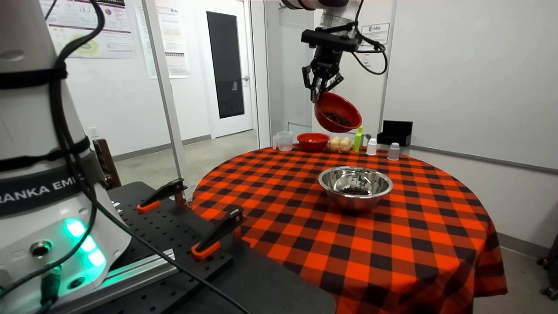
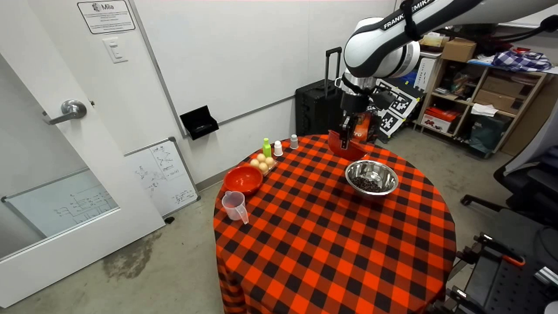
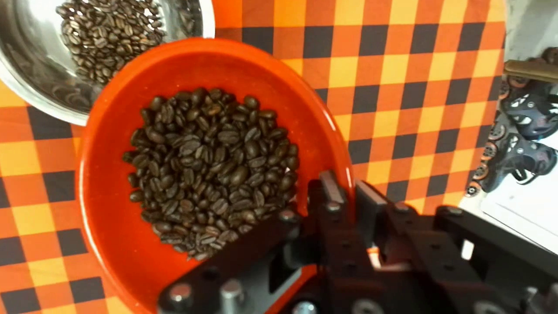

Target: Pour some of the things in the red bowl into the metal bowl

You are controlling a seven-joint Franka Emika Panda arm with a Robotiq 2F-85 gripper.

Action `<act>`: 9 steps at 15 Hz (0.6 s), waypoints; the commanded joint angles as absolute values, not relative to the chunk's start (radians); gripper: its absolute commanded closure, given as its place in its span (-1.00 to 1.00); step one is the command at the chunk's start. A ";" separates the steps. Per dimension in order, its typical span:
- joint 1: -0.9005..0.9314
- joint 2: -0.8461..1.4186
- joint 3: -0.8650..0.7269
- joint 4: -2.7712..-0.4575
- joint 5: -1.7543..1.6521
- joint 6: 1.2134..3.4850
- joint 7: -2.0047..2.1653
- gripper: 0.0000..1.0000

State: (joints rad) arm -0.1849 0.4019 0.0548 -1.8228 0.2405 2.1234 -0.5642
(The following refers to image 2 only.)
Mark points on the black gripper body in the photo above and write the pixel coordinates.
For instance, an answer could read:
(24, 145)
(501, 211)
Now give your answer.
(355, 103)

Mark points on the red bowl holding coffee beans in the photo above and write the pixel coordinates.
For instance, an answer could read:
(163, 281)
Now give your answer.
(346, 150)

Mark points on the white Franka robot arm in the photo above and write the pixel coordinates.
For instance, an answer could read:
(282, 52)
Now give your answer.
(385, 45)

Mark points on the shiny metal bowl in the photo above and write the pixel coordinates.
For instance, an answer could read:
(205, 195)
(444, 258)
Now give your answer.
(372, 188)

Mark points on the empty red bowl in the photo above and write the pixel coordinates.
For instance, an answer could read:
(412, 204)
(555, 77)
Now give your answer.
(245, 180)

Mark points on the black suitcase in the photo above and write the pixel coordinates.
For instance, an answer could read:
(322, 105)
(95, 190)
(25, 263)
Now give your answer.
(317, 106)

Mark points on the black white marker board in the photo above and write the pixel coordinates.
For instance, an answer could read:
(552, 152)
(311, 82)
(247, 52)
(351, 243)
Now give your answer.
(398, 106)

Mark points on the small white bottle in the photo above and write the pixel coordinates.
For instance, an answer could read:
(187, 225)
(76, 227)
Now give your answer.
(278, 148)
(294, 141)

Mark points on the red white box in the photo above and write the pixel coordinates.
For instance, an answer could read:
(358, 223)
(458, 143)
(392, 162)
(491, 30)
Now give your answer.
(440, 120)

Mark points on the small green bottle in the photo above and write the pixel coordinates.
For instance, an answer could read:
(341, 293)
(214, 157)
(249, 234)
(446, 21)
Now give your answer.
(268, 148)

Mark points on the carton of eggs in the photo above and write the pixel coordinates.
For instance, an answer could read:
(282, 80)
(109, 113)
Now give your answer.
(264, 162)

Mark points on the orange black checkered tablecloth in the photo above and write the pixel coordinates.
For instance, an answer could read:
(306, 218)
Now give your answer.
(332, 244)

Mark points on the cardboard box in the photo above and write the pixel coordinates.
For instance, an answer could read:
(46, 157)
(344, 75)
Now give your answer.
(460, 49)

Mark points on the clear plastic measuring cup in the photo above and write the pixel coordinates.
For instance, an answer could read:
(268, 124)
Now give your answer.
(235, 206)

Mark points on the wooden storage shelf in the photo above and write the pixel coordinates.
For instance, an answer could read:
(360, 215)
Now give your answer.
(512, 98)

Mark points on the plaid cloth bundle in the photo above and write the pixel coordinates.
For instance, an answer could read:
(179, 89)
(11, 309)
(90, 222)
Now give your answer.
(521, 59)

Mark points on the black office chair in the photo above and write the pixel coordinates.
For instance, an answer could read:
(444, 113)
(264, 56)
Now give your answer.
(529, 175)

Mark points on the black orange spring clamp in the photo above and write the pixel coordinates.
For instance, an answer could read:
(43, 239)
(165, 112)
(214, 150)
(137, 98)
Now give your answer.
(460, 297)
(500, 250)

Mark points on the small leaning whiteboard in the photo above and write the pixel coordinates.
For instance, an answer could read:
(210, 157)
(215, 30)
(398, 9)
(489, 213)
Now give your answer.
(163, 176)

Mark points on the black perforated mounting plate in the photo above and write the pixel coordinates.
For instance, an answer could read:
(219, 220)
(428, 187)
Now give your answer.
(507, 290)

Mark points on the small white notice paper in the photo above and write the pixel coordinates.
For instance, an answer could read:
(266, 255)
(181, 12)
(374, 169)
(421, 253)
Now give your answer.
(116, 51)

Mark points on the white door sign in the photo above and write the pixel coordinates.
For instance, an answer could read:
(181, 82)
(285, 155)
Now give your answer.
(107, 16)

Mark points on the white door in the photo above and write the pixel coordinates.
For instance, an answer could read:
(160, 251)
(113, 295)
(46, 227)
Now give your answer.
(71, 70)

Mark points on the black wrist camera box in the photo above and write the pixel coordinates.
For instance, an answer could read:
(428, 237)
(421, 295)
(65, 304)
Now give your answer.
(383, 99)

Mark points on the black box on wall rail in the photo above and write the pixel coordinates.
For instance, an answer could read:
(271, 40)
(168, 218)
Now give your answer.
(200, 122)

